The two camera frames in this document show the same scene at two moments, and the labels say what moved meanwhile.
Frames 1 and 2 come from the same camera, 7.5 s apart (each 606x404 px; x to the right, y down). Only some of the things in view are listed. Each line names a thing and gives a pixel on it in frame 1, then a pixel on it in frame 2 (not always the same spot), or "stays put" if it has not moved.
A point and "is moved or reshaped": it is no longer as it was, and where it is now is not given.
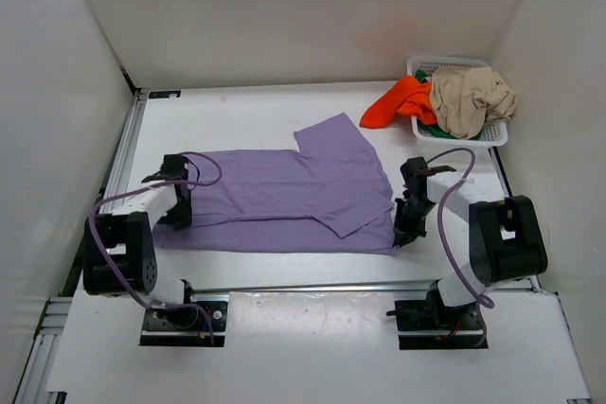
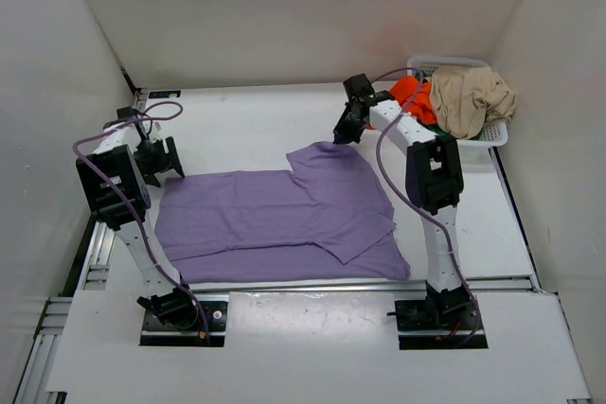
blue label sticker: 165,94 stays put
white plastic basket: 493,133 stays put
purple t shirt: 329,196 is moved or reshaped
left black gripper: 179,214 -> 165,157
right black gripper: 409,215 -> 350,122
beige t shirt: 465,99 stays put
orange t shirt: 408,96 stays put
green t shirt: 434,129 stays put
